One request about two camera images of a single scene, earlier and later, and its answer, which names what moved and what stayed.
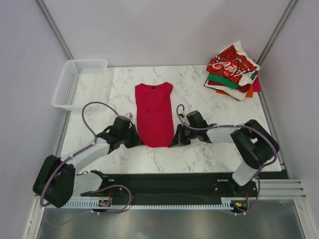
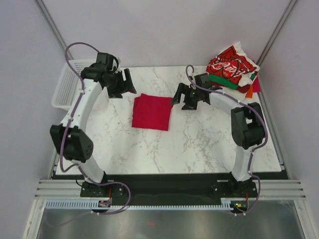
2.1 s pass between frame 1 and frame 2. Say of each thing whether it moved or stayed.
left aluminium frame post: stayed
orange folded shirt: stayed
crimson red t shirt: moved
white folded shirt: stayed
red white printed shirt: stayed
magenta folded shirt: stayed
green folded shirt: stayed
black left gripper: moved
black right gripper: moved
